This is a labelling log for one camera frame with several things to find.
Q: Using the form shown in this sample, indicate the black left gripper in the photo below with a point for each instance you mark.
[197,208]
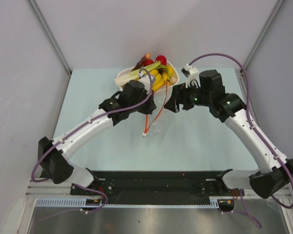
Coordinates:
[151,107]

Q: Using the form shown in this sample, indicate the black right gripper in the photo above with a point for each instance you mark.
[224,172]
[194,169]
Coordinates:
[179,96]

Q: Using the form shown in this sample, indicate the clear zip bag red zipper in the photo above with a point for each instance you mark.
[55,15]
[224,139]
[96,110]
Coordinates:
[160,98]

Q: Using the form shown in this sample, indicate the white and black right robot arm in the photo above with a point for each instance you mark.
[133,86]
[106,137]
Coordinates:
[274,168]

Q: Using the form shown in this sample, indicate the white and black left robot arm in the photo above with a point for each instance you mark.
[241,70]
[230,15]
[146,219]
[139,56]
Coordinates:
[54,155]

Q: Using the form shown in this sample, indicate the white garlic bulb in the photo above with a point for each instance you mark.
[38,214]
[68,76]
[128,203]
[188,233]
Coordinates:
[173,79]

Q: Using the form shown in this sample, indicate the yellow banana bunch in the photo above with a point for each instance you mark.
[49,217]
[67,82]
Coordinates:
[162,75]

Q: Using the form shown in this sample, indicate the green white celery stalk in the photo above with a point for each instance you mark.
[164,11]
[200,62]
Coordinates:
[127,75]

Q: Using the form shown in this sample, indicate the red apple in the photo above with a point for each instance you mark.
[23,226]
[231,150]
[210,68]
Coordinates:
[162,59]

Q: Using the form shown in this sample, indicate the red pomegranate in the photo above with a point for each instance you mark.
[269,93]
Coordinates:
[148,62]

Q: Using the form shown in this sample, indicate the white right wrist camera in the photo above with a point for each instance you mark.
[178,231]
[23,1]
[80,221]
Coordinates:
[191,73]

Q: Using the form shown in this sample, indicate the right aluminium corner post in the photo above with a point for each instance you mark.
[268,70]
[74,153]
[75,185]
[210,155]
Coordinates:
[264,31]

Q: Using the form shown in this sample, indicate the aluminium corner post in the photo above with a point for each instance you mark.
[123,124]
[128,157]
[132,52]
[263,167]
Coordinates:
[34,7]
[264,31]

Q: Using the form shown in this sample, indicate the white slotted cable duct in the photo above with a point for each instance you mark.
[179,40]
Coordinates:
[60,202]

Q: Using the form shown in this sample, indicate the aluminium frame rail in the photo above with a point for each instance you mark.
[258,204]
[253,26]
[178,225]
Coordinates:
[63,190]

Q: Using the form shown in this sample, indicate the left aluminium corner post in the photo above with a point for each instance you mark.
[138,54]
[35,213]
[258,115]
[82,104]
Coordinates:
[34,7]

